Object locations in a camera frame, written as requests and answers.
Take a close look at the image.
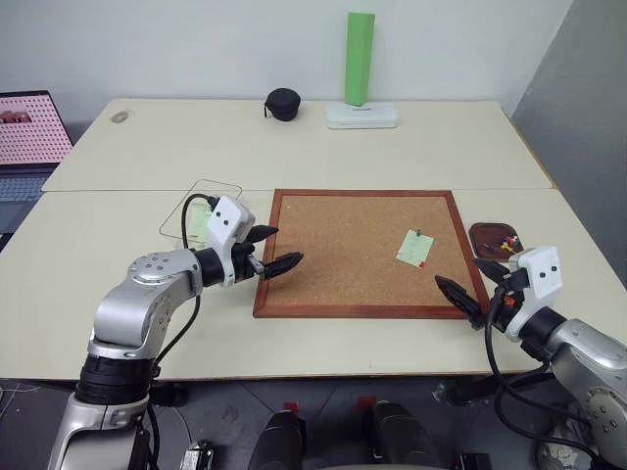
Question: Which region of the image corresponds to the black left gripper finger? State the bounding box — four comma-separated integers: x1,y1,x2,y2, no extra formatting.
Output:
262,251,306,282
243,224,281,246

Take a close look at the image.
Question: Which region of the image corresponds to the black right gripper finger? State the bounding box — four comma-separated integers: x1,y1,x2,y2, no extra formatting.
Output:
471,257,512,284
434,274,487,331

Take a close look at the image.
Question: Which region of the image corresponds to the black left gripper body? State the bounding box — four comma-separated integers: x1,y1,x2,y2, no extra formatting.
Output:
230,240,266,287

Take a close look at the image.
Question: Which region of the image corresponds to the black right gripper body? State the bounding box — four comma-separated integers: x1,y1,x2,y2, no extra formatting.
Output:
483,267,530,331

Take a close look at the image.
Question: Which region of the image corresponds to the light green paper note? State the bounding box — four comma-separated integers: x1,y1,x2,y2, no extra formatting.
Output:
187,202,214,242
395,228,436,269

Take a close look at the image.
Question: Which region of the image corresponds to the brown dish of pushpins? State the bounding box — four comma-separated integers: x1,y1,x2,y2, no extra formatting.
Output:
467,220,525,259

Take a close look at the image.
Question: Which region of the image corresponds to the clear plastic tray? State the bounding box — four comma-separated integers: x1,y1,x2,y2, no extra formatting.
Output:
159,178,245,243

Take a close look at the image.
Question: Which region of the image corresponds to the black table clamp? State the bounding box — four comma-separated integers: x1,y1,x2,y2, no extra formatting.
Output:
432,376,499,406
149,380,191,408

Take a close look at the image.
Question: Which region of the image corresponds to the black round zipper case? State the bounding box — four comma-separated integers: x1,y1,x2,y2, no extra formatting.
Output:
263,87,303,122

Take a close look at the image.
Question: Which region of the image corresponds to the dark rounded shape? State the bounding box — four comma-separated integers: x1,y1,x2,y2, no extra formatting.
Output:
246,410,309,470
367,399,436,470

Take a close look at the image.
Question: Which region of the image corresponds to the white flat box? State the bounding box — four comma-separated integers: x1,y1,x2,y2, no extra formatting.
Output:
325,100,401,131

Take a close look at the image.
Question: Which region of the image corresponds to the tall green box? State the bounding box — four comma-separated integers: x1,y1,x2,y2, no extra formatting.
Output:
344,12,377,107

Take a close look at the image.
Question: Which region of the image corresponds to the grey keyboard deck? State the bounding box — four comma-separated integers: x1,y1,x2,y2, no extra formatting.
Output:
0,164,59,237

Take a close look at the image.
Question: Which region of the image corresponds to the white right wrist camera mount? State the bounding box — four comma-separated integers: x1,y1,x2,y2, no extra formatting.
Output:
504,246,562,343

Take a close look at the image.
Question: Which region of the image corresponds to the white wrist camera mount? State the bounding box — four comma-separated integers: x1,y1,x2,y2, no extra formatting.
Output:
205,195,258,288
504,246,562,343

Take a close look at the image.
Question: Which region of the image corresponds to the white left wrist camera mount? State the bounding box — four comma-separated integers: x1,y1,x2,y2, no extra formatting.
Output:
205,195,258,288

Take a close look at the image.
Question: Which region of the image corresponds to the cork board with wooden frame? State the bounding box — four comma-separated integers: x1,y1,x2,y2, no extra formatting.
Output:
252,188,492,321

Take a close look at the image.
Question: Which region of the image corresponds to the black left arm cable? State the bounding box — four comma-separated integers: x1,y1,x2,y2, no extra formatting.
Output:
150,194,220,379

